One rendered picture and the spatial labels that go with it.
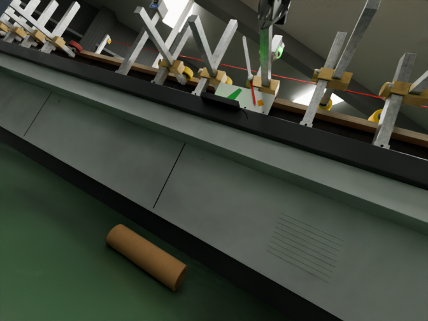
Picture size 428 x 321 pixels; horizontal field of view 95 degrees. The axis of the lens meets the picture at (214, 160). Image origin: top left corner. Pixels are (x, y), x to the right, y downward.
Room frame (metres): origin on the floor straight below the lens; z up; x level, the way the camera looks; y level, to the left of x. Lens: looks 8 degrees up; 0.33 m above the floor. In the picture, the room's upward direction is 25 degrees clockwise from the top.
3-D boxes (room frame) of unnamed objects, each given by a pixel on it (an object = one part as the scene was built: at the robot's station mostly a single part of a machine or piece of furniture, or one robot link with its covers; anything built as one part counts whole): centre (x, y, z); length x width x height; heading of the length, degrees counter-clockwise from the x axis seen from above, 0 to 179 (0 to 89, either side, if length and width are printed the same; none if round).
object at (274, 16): (0.48, 0.02, 0.86); 0.06 x 0.03 x 0.09; 160
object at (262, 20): (0.49, 0.05, 0.86); 0.06 x 0.03 x 0.09; 160
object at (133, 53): (1.07, 0.68, 0.92); 0.05 x 0.05 x 0.45; 70
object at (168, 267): (0.74, 0.08, 0.04); 0.30 x 0.08 x 0.08; 70
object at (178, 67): (0.97, 0.41, 0.84); 0.14 x 0.06 x 0.05; 70
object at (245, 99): (0.80, 0.00, 0.75); 0.26 x 0.01 x 0.10; 70
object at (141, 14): (0.88, 0.43, 0.84); 0.44 x 0.03 x 0.04; 160
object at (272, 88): (0.80, -0.06, 0.84); 0.14 x 0.06 x 0.05; 70
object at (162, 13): (1.06, 0.68, 1.18); 0.07 x 0.07 x 0.08; 70
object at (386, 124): (0.64, -0.51, 0.87); 0.04 x 0.04 x 0.48; 70
